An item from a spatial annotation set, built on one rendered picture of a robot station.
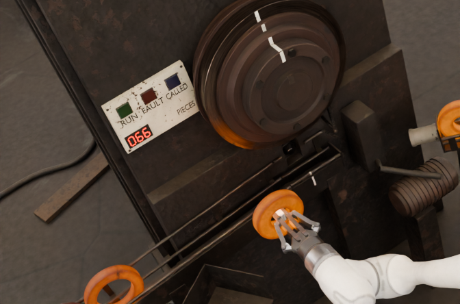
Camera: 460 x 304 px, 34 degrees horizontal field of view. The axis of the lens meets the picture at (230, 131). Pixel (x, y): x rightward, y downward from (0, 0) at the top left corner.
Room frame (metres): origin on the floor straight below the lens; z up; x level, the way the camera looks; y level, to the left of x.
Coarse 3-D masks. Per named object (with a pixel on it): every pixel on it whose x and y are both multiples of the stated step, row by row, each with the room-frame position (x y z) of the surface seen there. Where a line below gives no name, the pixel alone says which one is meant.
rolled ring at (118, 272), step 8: (104, 272) 1.61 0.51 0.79; (112, 272) 1.60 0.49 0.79; (120, 272) 1.60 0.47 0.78; (128, 272) 1.61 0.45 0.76; (136, 272) 1.62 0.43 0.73; (96, 280) 1.59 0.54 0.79; (104, 280) 1.59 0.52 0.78; (112, 280) 1.59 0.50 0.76; (136, 280) 1.61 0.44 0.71; (88, 288) 1.59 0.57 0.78; (96, 288) 1.58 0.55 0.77; (136, 288) 1.61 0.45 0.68; (88, 296) 1.57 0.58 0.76; (96, 296) 1.58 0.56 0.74; (128, 296) 1.61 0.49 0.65
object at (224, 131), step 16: (272, 0) 1.79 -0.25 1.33; (288, 0) 1.77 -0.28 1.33; (304, 0) 1.78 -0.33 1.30; (240, 16) 1.77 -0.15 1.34; (320, 16) 1.79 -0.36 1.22; (224, 32) 1.75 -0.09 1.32; (240, 32) 1.73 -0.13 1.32; (336, 32) 1.79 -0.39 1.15; (208, 48) 1.76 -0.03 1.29; (224, 48) 1.71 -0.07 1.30; (208, 64) 1.72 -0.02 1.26; (208, 80) 1.69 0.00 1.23; (208, 96) 1.69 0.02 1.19; (208, 112) 1.69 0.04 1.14; (224, 128) 1.69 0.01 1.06; (304, 128) 1.75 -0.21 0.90; (240, 144) 1.70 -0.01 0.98; (256, 144) 1.71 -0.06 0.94; (272, 144) 1.72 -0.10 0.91
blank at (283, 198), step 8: (272, 192) 1.53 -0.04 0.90; (280, 192) 1.53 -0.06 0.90; (288, 192) 1.53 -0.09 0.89; (264, 200) 1.52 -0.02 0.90; (272, 200) 1.51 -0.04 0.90; (280, 200) 1.51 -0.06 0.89; (288, 200) 1.51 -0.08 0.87; (296, 200) 1.52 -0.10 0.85; (256, 208) 1.52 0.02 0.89; (264, 208) 1.50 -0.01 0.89; (272, 208) 1.50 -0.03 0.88; (280, 208) 1.51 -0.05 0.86; (288, 208) 1.51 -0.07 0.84; (296, 208) 1.52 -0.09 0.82; (256, 216) 1.50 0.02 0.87; (264, 216) 1.49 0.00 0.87; (256, 224) 1.50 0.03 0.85; (264, 224) 1.49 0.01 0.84; (272, 224) 1.51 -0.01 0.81; (288, 224) 1.51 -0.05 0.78; (264, 232) 1.49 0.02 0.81; (272, 232) 1.50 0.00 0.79
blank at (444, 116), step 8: (448, 104) 1.73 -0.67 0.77; (456, 104) 1.71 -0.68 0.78; (440, 112) 1.74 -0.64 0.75; (448, 112) 1.70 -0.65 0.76; (456, 112) 1.70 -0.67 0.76; (440, 120) 1.72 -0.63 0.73; (448, 120) 1.71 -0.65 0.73; (440, 128) 1.72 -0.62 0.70; (448, 128) 1.71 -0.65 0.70; (456, 128) 1.70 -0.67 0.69
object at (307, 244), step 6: (300, 234) 1.40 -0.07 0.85; (312, 234) 1.38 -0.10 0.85; (294, 240) 1.39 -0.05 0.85; (306, 240) 1.35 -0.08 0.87; (312, 240) 1.34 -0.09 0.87; (318, 240) 1.34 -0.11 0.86; (294, 246) 1.37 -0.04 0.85; (300, 246) 1.35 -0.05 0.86; (306, 246) 1.33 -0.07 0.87; (312, 246) 1.33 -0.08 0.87; (294, 252) 1.36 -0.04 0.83; (300, 252) 1.34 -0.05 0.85; (306, 252) 1.32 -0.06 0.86
